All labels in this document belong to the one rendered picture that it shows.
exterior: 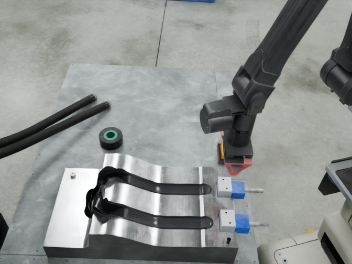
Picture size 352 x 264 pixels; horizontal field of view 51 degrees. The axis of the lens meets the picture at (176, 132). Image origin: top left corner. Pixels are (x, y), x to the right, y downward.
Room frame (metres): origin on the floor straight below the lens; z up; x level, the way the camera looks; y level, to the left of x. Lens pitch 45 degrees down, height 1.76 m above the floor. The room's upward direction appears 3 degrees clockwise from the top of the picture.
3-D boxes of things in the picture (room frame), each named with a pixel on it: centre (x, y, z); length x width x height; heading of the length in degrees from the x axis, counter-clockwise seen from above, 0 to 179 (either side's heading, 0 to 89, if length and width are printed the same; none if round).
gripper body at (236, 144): (0.64, -0.15, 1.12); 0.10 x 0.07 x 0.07; 2
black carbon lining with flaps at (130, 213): (0.57, 0.06, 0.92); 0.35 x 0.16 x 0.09; 91
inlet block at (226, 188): (0.64, -0.19, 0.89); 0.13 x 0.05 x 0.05; 91
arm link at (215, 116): (0.62, -0.12, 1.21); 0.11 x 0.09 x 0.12; 109
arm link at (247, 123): (0.63, -0.15, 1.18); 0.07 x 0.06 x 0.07; 109
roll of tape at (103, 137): (0.88, 0.22, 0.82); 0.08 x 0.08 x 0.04
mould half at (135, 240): (0.58, 0.08, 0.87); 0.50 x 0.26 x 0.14; 91
